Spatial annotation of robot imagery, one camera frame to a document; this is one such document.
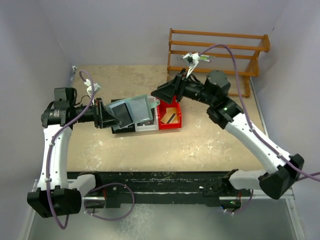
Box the black bin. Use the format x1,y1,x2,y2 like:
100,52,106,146
111,124,136,138

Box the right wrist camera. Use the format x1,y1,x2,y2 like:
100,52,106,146
182,52,200,78

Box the wooden shelf rack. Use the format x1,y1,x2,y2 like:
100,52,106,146
166,28,271,98

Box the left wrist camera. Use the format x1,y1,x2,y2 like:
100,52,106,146
84,78,102,98

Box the white bin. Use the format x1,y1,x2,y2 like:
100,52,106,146
134,107,159,132

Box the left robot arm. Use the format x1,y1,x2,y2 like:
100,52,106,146
27,87,119,218

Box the gold card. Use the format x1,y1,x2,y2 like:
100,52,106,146
160,107,179,124

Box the red bin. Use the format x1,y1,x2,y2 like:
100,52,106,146
157,99,182,130

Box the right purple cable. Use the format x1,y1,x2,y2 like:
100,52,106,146
197,44,320,216

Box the dark grey card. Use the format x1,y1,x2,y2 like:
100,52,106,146
111,102,133,129

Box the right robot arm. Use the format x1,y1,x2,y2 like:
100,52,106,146
151,69,305,200

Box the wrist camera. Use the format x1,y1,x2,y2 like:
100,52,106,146
84,78,102,98
182,52,200,78

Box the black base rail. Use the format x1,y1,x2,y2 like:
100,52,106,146
43,171,278,208

